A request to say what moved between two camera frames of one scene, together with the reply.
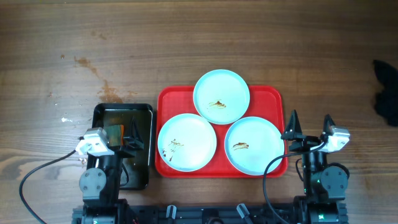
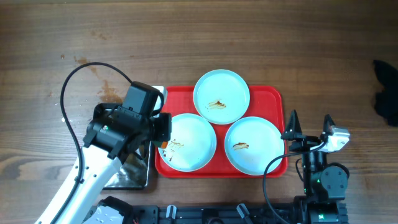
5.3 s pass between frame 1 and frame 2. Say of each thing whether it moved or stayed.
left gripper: moved
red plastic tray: stayed
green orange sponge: moved
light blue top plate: stayed
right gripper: stayed
